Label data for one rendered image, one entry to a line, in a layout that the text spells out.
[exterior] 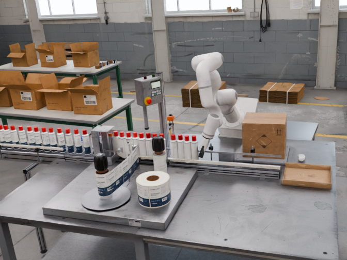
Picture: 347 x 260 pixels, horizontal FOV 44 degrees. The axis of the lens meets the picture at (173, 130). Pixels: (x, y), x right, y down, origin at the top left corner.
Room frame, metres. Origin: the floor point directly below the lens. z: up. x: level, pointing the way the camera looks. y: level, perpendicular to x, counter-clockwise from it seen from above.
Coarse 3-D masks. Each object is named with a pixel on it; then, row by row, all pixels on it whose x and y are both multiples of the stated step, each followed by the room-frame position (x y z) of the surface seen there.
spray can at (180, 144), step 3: (180, 135) 2.80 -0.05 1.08; (180, 138) 2.80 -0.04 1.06; (177, 141) 2.80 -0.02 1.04; (180, 141) 2.79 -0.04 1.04; (177, 144) 2.81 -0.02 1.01; (180, 144) 2.79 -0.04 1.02; (183, 144) 2.80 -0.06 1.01; (180, 147) 2.79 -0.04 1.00; (183, 147) 2.79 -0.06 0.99; (180, 150) 2.79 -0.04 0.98; (183, 150) 2.79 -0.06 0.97; (180, 153) 2.79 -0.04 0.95; (183, 153) 2.79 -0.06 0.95; (180, 156) 2.79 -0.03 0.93; (183, 156) 2.79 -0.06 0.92
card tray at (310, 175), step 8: (288, 168) 2.65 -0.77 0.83; (296, 168) 2.64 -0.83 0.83; (304, 168) 2.63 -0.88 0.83; (312, 168) 2.62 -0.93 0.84; (320, 168) 2.60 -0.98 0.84; (328, 168) 2.58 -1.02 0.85; (288, 176) 2.53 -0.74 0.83; (296, 176) 2.53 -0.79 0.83; (304, 176) 2.52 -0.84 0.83; (312, 176) 2.51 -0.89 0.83; (320, 176) 2.50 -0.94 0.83; (328, 176) 2.49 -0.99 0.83; (288, 184) 2.42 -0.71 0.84; (296, 184) 2.41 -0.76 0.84; (304, 184) 2.39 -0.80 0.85; (312, 184) 2.37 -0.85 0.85; (320, 184) 2.36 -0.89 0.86; (328, 184) 2.34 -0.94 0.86
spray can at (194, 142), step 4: (192, 136) 2.76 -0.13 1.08; (192, 140) 2.76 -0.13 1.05; (196, 140) 2.77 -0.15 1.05; (192, 144) 2.75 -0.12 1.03; (196, 144) 2.75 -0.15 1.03; (192, 148) 2.76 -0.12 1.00; (196, 148) 2.75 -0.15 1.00; (192, 152) 2.76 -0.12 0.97; (196, 152) 2.75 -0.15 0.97; (192, 156) 2.76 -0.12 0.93; (196, 156) 2.75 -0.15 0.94
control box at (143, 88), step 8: (136, 80) 2.94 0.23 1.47; (144, 80) 2.90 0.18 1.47; (152, 80) 2.93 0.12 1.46; (136, 88) 2.95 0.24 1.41; (144, 88) 2.89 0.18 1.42; (160, 88) 2.97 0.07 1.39; (136, 96) 2.96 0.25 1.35; (144, 96) 2.89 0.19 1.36; (152, 96) 2.93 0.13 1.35; (160, 96) 2.96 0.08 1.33; (144, 104) 2.89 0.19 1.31; (152, 104) 2.93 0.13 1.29
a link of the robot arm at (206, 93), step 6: (204, 90) 2.73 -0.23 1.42; (210, 90) 2.74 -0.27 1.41; (204, 96) 2.73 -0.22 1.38; (210, 96) 2.73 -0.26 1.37; (204, 102) 2.72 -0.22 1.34; (210, 102) 2.72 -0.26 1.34; (210, 108) 2.78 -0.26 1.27; (216, 108) 2.77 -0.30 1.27; (216, 114) 2.79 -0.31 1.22; (222, 120) 2.78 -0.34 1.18
